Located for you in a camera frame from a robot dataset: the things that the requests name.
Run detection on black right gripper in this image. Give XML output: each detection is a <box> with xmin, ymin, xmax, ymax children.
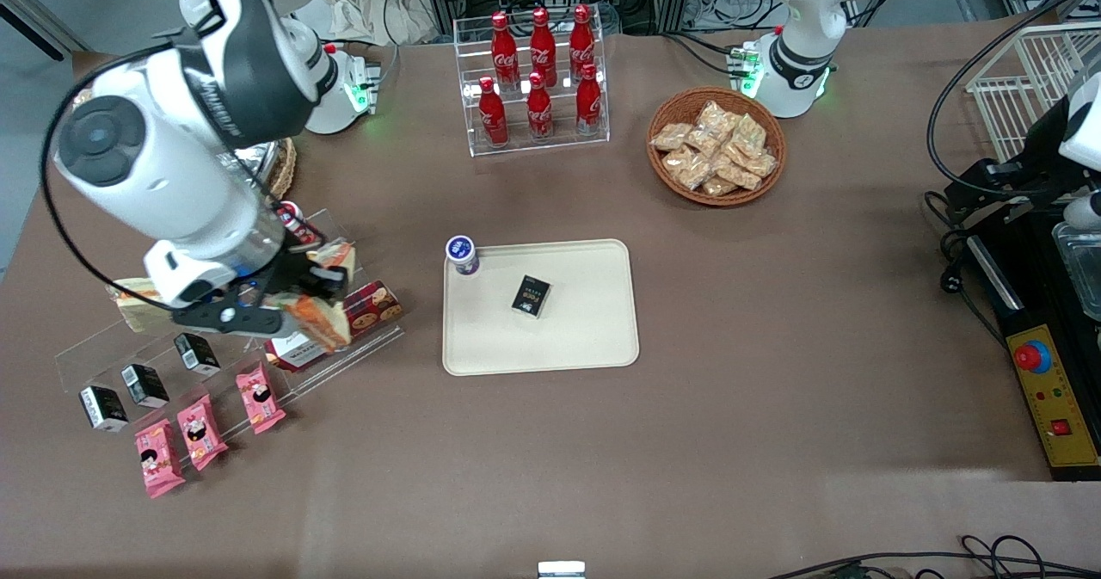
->
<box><xmin>170</xmin><ymin>255</ymin><xmax>349</xmax><ymax>339</ymax></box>

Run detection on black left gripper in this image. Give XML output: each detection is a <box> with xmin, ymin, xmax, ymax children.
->
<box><xmin>944</xmin><ymin>153</ymin><xmax>1088</xmax><ymax>221</ymax></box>

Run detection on triangle sandwich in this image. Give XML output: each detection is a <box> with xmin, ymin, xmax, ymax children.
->
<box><xmin>261</xmin><ymin>238</ymin><xmax>357</xmax><ymax>354</ymax></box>
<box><xmin>106</xmin><ymin>276</ymin><xmax>177</xmax><ymax>333</ymax></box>

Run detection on beige plastic tray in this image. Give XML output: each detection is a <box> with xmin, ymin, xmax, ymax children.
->
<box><xmin>442</xmin><ymin>238</ymin><xmax>641</xmax><ymax>378</ymax></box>

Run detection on red plaid cookie box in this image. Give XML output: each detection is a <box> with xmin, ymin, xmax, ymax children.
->
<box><xmin>263</xmin><ymin>280</ymin><xmax>404</xmax><ymax>373</ymax></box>

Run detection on red lid yogurt cup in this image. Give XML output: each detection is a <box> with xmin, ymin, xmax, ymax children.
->
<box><xmin>274</xmin><ymin>200</ymin><xmax>324</xmax><ymax>249</ymax></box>

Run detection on clear plastic container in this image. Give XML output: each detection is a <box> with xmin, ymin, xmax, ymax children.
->
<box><xmin>1051</xmin><ymin>221</ymin><xmax>1101</xmax><ymax>323</ymax></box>

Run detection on flat wicker basket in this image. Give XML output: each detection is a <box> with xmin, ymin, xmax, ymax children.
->
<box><xmin>249</xmin><ymin>135</ymin><xmax>298</xmax><ymax>203</ymax></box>

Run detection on pink snack pack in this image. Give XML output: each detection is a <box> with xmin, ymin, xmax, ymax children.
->
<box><xmin>134</xmin><ymin>418</ymin><xmax>187</xmax><ymax>500</ymax></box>
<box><xmin>176</xmin><ymin>393</ymin><xmax>230</xmax><ymax>472</ymax></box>
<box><xmin>236</xmin><ymin>361</ymin><xmax>287</xmax><ymax>435</ymax></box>

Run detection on blue lid yogurt cup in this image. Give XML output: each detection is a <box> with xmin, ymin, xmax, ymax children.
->
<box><xmin>445</xmin><ymin>235</ymin><xmax>482</xmax><ymax>278</ymax></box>

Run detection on aluminium foil container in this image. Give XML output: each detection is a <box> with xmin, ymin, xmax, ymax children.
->
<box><xmin>224</xmin><ymin>141</ymin><xmax>280</xmax><ymax>187</ymax></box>

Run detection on small black box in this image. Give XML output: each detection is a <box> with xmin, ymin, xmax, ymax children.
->
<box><xmin>173</xmin><ymin>331</ymin><xmax>222</xmax><ymax>379</ymax></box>
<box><xmin>78</xmin><ymin>385</ymin><xmax>130</xmax><ymax>434</ymax></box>
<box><xmin>511</xmin><ymin>274</ymin><xmax>552</xmax><ymax>319</ymax></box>
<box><xmin>120</xmin><ymin>364</ymin><xmax>170</xmax><ymax>410</ymax></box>

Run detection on clear acrylic bottle rack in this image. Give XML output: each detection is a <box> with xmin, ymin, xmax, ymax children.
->
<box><xmin>452</xmin><ymin>13</ymin><xmax>611</xmax><ymax>159</ymax></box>

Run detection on black machine with yellow panel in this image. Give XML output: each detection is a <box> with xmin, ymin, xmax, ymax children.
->
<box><xmin>963</xmin><ymin>205</ymin><xmax>1101</xmax><ymax>483</ymax></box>

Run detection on red cola bottle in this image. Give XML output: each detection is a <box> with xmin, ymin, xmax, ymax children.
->
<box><xmin>529</xmin><ymin>7</ymin><xmax>558</xmax><ymax>86</ymax></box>
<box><xmin>526</xmin><ymin>71</ymin><xmax>555</xmax><ymax>142</ymax></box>
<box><xmin>477</xmin><ymin>76</ymin><xmax>509</xmax><ymax>148</ymax></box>
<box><xmin>490</xmin><ymin>11</ymin><xmax>520</xmax><ymax>90</ymax></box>
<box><xmin>569</xmin><ymin>3</ymin><xmax>597</xmax><ymax>82</ymax></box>
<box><xmin>575</xmin><ymin>63</ymin><xmax>604</xmax><ymax>136</ymax></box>

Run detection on clear acrylic stepped stand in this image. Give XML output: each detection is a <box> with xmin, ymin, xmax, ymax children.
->
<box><xmin>52</xmin><ymin>207</ymin><xmax>407</xmax><ymax>442</ymax></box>

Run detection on beige cloth bag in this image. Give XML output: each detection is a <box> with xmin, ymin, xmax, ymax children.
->
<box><xmin>318</xmin><ymin>0</ymin><xmax>450</xmax><ymax>47</ymax></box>

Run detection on round brown wicker bowl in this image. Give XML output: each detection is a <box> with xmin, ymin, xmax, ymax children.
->
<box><xmin>646</xmin><ymin>87</ymin><xmax>788</xmax><ymax>208</ymax></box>

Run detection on dark metal bar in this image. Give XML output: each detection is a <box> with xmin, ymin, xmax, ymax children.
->
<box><xmin>0</xmin><ymin>0</ymin><xmax>92</xmax><ymax>57</ymax></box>

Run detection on thick black cable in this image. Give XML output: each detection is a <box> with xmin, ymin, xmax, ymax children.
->
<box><xmin>926</xmin><ymin>0</ymin><xmax>1101</xmax><ymax>206</ymax></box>

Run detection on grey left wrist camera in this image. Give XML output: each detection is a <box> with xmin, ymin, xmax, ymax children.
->
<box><xmin>1064</xmin><ymin>190</ymin><xmax>1101</xmax><ymax>232</ymax></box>

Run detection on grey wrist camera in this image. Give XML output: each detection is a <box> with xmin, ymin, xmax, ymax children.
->
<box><xmin>142</xmin><ymin>238</ymin><xmax>259</xmax><ymax>310</ymax></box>
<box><xmin>1064</xmin><ymin>190</ymin><xmax>1101</xmax><ymax>232</ymax></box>

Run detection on white wire basket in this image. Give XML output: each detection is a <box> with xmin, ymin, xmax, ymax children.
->
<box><xmin>966</xmin><ymin>22</ymin><xmax>1101</xmax><ymax>163</ymax></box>

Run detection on black cable with plug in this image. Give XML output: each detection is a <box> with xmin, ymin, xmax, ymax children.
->
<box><xmin>924</xmin><ymin>190</ymin><xmax>1009</xmax><ymax>349</ymax></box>

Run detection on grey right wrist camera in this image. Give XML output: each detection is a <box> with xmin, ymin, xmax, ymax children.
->
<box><xmin>142</xmin><ymin>238</ymin><xmax>259</xmax><ymax>310</ymax></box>

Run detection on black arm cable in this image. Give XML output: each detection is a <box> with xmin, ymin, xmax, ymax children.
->
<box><xmin>39</xmin><ymin>41</ymin><xmax>186</xmax><ymax>315</ymax></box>

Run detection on thin black cables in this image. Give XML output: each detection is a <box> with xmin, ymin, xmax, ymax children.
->
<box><xmin>764</xmin><ymin>533</ymin><xmax>1101</xmax><ymax>579</ymax></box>

